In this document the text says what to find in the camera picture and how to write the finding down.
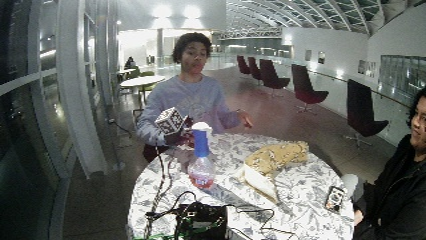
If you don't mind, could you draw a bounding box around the yellow spotted soft toy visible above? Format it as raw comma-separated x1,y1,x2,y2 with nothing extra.
237,140,310,205

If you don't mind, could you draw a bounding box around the dark red swivel chair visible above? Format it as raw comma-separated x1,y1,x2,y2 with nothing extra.
235,54,251,76
246,56,263,81
290,63,331,115
343,78,391,149
258,58,291,98

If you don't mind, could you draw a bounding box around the the person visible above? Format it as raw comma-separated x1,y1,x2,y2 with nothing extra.
134,31,255,148

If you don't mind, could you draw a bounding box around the clear bottle with blue label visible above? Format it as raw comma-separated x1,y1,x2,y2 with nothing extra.
186,121,217,190

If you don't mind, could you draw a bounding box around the white marker cube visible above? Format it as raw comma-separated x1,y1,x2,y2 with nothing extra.
153,106,188,136

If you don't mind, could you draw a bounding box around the floral grey white tablecloth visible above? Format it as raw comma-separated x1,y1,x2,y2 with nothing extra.
126,132,357,240

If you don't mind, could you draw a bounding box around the green chair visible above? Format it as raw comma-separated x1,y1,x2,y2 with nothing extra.
137,70,158,98

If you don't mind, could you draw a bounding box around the round white table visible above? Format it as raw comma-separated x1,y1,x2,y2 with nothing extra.
118,74,168,105

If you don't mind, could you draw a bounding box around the black phone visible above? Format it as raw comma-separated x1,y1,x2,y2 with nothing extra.
323,185,347,213

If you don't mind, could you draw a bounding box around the black electronic box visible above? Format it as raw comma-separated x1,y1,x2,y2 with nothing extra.
173,201,229,240

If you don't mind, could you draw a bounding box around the white pillar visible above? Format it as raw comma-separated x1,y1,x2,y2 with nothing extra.
54,0,110,178

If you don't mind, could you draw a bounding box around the black braided glove cable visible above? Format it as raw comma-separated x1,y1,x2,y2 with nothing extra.
142,144,176,240

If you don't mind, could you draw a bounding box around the thin black cable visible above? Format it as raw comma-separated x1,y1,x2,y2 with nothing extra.
225,203,298,240

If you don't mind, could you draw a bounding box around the glass wall panel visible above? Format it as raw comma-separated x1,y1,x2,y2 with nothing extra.
378,54,426,100

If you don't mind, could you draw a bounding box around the green cable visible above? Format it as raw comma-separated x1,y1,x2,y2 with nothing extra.
132,233,178,240

